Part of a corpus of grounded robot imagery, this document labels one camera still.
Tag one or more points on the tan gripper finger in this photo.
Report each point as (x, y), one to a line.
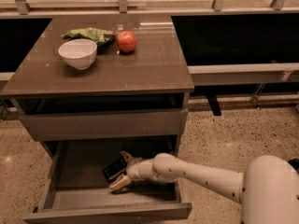
(132, 162)
(121, 182)

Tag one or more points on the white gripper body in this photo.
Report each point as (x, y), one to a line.
(135, 171)

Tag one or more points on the dark rxbar blueberry wrapper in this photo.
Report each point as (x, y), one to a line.
(115, 169)

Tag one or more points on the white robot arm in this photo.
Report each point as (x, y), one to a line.
(268, 190)

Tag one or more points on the open middle drawer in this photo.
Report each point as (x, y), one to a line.
(77, 192)

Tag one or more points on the grey drawer cabinet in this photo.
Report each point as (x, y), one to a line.
(154, 77)

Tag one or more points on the closed top drawer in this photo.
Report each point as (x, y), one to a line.
(98, 125)

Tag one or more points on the red apple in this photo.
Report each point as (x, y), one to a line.
(126, 41)

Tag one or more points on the white ceramic bowl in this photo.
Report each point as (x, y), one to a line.
(78, 53)

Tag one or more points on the green chip bag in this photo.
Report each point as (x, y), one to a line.
(99, 36)

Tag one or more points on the black object on floor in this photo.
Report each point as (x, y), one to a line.
(294, 163)

